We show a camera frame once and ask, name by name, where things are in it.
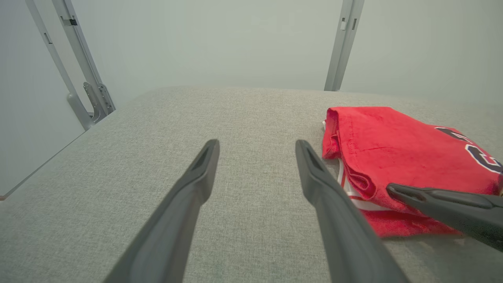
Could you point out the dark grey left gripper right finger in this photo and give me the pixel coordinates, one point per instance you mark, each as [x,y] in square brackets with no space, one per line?
[346,232]

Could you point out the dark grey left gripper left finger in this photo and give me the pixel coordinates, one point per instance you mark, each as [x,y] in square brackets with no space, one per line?
[177,228]

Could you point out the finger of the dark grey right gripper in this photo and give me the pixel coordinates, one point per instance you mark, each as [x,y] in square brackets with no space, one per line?
[463,212]

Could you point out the red and white jersey shirt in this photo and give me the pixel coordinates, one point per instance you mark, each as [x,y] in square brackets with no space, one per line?
[393,149]

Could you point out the perforated hinge plate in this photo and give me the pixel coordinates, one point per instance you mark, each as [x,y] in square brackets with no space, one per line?
[100,100]

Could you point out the grey rounded metal tube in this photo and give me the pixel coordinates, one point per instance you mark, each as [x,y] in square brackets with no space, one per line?
[51,55]

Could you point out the grey metal frame post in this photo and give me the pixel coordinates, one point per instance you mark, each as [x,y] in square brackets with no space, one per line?
[78,43]
[346,47]

